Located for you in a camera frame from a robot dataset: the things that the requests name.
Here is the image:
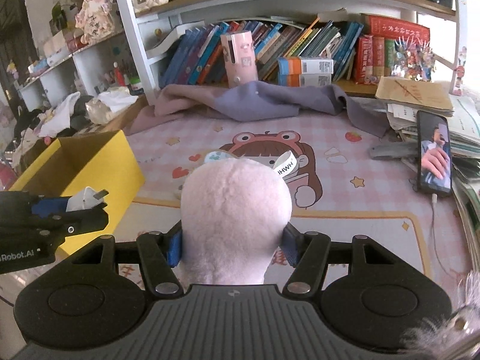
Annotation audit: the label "white charging cable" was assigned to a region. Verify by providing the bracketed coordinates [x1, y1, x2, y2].
[429, 193, 459, 282]

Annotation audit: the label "pink pencil holder box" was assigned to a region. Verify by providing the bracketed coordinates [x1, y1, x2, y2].
[220, 31, 259, 88]

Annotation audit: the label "black smartphone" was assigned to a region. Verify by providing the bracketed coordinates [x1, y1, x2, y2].
[416, 111, 452, 197]

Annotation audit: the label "orange white medicine boxes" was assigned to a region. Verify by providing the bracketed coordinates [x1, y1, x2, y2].
[277, 57, 335, 87]

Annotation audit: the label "yellow cardboard box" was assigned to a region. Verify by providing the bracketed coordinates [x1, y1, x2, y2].
[11, 131, 145, 255]

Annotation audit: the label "purple pink towel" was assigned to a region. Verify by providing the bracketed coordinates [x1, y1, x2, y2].
[124, 81, 390, 137]

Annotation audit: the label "red dictionary books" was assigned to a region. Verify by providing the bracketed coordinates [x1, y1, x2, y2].
[354, 14, 435, 85]

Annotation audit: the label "yellow tape roll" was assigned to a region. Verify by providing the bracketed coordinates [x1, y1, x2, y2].
[203, 150, 298, 177]

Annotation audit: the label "white clothes pile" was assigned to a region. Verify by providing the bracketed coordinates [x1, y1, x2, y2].
[11, 92, 93, 163]

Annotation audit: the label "white bookshelf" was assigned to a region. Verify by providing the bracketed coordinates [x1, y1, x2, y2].
[18, 0, 470, 106]

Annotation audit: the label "row of blue books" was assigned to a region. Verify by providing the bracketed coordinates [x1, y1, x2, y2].
[159, 19, 363, 88]

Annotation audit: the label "pink printed tablecloth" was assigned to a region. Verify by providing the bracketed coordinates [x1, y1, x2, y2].
[112, 108, 480, 301]

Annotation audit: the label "stack of papers and books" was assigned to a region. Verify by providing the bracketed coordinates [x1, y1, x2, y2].
[370, 77, 479, 270]

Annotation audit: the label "pink plush pig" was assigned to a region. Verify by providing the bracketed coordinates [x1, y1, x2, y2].
[178, 158, 292, 288]

